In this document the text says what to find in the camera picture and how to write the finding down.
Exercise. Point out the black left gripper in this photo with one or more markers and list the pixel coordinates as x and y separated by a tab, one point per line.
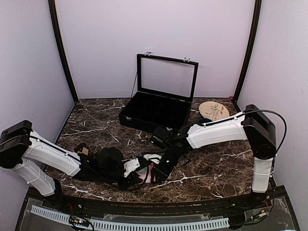
130	180

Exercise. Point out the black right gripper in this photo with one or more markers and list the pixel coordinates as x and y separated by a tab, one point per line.
162	173

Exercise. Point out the pink teal patterned sock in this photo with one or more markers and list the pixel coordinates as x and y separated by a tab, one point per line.
146	174

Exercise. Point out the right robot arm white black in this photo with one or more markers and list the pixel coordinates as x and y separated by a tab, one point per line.
250	125

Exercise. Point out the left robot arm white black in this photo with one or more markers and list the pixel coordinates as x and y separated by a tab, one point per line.
21	147

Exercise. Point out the brown argyle sock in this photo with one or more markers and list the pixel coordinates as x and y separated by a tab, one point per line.
83	149

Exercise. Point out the dark blue mug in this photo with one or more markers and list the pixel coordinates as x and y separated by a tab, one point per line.
205	120

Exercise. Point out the black display case glass lid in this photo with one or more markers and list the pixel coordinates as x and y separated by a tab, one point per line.
165	90

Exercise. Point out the small circuit board with leds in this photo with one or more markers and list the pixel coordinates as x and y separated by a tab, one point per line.
78	222

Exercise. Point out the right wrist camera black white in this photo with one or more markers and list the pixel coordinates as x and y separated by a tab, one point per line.
162	138

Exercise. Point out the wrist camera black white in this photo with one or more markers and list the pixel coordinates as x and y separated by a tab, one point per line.
162	138
113	156

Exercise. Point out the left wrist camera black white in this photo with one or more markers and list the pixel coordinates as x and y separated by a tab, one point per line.
113	156

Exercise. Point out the white slotted cable duct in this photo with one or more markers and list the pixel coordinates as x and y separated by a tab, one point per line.
136	223

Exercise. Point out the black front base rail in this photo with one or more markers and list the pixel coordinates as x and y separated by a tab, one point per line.
236	208

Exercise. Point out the black right frame post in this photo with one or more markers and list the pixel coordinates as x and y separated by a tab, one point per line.
249	50

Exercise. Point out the black frame post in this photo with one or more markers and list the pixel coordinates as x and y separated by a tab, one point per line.
61	51
249	50

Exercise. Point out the black left frame post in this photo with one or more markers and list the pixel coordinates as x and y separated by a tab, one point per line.
61	51

